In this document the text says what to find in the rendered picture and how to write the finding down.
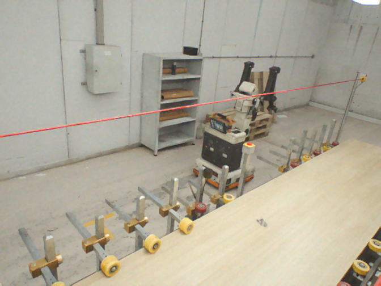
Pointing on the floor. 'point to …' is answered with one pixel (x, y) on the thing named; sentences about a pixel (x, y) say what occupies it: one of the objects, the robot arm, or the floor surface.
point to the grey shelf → (156, 131)
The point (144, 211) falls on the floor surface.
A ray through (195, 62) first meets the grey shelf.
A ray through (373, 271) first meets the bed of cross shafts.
